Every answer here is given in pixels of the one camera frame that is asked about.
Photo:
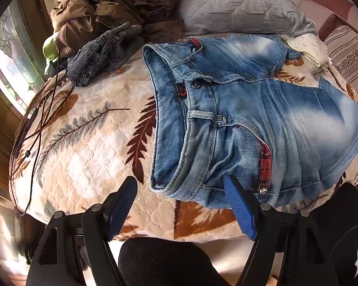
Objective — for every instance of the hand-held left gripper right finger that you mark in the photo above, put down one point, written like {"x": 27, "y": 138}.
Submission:
{"x": 241, "y": 211}

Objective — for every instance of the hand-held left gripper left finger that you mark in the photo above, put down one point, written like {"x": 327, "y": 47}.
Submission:
{"x": 123, "y": 208}

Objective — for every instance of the light blue denim pants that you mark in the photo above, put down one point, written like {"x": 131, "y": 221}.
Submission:
{"x": 256, "y": 110}

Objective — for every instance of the leaf printed beige blanket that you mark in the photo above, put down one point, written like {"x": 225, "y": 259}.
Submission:
{"x": 92, "y": 155}

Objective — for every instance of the black-socked foot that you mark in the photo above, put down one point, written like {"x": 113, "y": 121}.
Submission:
{"x": 167, "y": 262}

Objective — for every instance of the person's black clothed leg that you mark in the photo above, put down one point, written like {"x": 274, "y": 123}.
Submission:
{"x": 337, "y": 214}

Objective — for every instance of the dark grey jeans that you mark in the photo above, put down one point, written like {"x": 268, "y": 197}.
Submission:
{"x": 101, "y": 50}

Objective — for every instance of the green cloth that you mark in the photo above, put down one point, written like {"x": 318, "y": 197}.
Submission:
{"x": 49, "y": 50}

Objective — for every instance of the white printed pillow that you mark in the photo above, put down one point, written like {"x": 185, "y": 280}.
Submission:
{"x": 310, "y": 47}

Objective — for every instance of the striped floral blanket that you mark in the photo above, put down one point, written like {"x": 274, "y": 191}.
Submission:
{"x": 352, "y": 53}

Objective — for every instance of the brown jacket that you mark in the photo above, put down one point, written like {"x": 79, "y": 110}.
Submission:
{"x": 86, "y": 9}

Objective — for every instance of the grey quilted pillow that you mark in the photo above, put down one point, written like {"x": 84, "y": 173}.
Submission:
{"x": 232, "y": 3}

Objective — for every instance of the pink brown sofa backrest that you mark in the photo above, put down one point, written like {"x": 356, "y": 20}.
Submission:
{"x": 331, "y": 6}

